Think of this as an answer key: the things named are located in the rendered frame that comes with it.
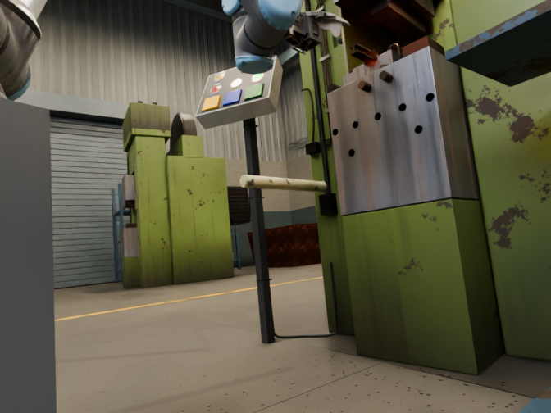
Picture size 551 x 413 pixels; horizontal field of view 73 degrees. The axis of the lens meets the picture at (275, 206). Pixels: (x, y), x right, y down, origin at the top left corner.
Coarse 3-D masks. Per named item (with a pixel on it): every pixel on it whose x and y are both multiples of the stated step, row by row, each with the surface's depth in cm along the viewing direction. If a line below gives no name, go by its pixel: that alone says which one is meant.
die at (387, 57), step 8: (384, 56) 124; (392, 56) 122; (368, 64) 129; (376, 64) 126; (384, 64) 124; (352, 72) 134; (360, 72) 131; (368, 72) 128; (344, 80) 136; (352, 80) 133
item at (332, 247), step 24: (312, 0) 166; (360, 24) 163; (336, 48) 156; (384, 48) 175; (336, 72) 156; (312, 96) 166; (312, 168) 165; (336, 192) 155; (336, 216) 155; (336, 240) 155; (336, 264) 155; (336, 288) 155
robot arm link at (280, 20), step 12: (240, 0) 76; (252, 0) 73; (264, 0) 71; (276, 0) 71; (288, 0) 72; (300, 0) 74; (252, 12) 75; (264, 12) 72; (276, 12) 71; (288, 12) 72; (252, 24) 77; (264, 24) 75; (276, 24) 74; (288, 24) 75; (252, 36) 80; (264, 36) 78; (276, 36) 78; (264, 48) 82
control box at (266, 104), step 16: (208, 80) 169; (224, 80) 163; (256, 80) 153; (272, 80) 150; (208, 96) 161; (224, 96) 156; (272, 96) 148; (208, 112) 154; (224, 112) 152; (240, 112) 151; (256, 112) 151; (272, 112) 150; (208, 128) 161
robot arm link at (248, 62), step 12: (240, 12) 86; (240, 24) 86; (240, 36) 84; (240, 48) 85; (252, 48) 83; (240, 60) 86; (252, 60) 84; (264, 60) 85; (252, 72) 91; (264, 72) 91
